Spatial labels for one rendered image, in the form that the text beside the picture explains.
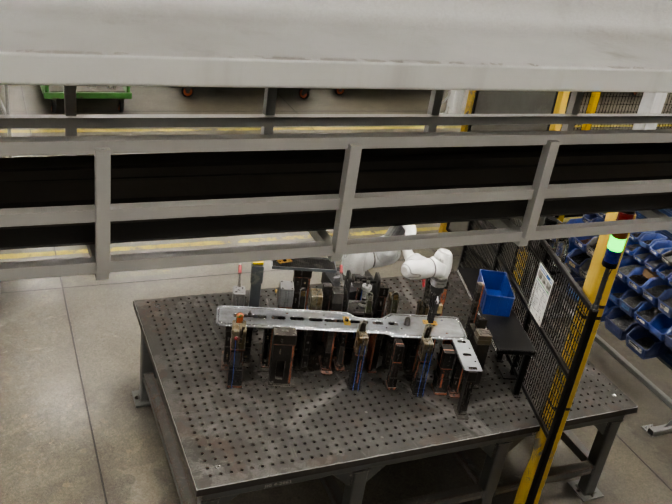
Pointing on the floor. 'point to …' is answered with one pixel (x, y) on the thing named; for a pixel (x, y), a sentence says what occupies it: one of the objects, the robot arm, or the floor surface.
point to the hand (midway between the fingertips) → (431, 316)
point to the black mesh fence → (541, 338)
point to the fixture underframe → (483, 484)
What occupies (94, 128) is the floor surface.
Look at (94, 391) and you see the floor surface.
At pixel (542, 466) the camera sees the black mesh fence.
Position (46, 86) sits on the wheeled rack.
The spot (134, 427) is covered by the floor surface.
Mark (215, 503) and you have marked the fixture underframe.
